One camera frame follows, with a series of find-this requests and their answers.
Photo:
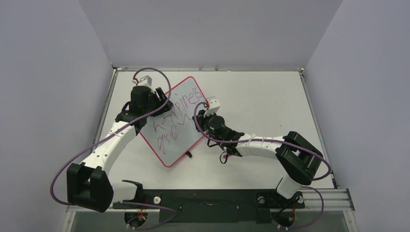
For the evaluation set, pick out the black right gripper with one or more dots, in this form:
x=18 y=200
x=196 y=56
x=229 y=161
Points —
x=202 y=120

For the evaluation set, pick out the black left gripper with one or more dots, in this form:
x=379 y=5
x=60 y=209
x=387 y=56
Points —
x=162 y=98

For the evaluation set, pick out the pink framed whiteboard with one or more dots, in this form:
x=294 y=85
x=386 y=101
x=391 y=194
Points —
x=173 y=133

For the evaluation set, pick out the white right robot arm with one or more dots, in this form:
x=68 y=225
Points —
x=298 y=157

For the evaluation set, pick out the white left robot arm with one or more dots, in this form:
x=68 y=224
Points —
x=88 y=185

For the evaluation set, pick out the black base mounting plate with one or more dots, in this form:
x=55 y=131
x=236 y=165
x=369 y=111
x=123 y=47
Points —
x=222 y=214

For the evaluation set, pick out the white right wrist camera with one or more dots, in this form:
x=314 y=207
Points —
x=212 y=106

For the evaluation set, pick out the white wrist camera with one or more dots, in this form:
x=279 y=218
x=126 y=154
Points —
x=144 y=81
x=212 y=106

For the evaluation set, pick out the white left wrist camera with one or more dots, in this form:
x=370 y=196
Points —
x=144 y=81

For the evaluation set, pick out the aluminium front rail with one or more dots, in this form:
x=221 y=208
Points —
x=326 y=200

